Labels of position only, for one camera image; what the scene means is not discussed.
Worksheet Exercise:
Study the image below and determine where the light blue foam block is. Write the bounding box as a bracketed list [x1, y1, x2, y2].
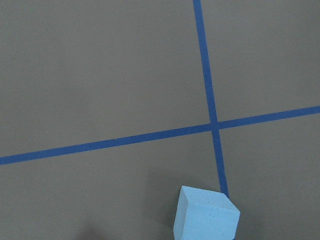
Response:
[173, 185, 240, 240]

